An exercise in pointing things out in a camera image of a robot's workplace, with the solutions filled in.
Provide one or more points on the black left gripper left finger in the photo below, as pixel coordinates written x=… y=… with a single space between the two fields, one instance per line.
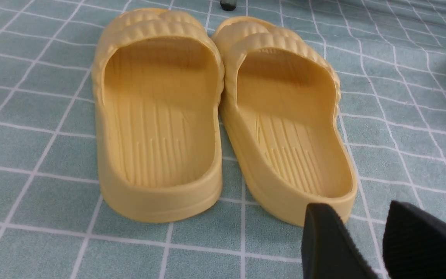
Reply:
x=328 y=251

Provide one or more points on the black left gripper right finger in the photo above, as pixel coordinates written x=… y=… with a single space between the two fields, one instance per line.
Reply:
x=414 y=243

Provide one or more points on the yellow rubber slipper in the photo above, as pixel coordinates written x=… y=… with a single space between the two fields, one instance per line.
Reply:
x=279 y=109
x=157 y=83

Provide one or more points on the green checkered cloth mat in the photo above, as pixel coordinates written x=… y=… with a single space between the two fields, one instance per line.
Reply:
x=391 y=59

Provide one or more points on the right yellow rubber slipper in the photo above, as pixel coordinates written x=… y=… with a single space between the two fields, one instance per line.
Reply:
x=279 y=109

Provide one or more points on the left yellow rubber slipper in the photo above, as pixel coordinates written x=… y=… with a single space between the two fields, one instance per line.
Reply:
x=157 y=83

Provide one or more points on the stainless steel shoe rack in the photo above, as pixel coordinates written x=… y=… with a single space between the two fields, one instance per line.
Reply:
x=228 y=5

